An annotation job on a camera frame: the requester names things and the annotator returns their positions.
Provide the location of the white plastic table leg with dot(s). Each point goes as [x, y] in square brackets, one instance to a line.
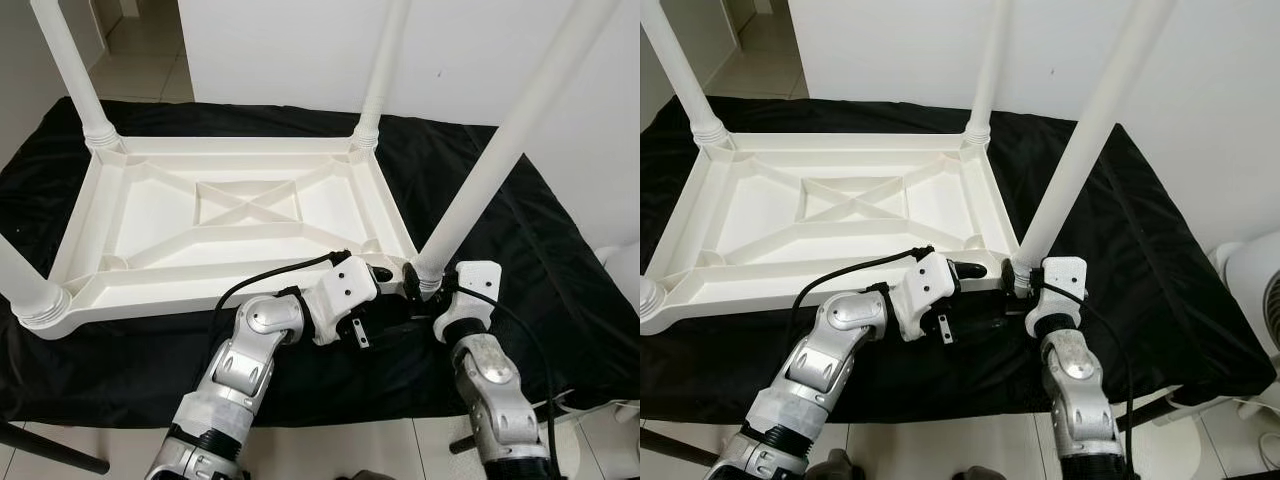
[510, 130]
[685, 75]
[1090, 130]
[70, 70]
[25, 285]
[380, 70]
[985, 70]
[650, 300]

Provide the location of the white plastic table top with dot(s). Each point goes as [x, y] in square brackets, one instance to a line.
[760, 220]
[150, 220]

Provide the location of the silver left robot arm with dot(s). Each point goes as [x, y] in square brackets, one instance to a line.
[240, 370]
[825, 365]

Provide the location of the black table cloth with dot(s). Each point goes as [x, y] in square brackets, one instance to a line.
[1190, 330]
[560, 330]

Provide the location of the grey robot left foot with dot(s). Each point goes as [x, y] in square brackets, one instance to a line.
[830, 468]

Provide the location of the white floor fan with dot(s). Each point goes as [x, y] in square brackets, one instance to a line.
[1255, 300]

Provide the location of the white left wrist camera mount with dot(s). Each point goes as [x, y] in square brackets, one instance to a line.
[925, 285]
[345, 290]

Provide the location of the white metal frame tube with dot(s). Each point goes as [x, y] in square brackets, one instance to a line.
[600, 408]
[1230, 405]

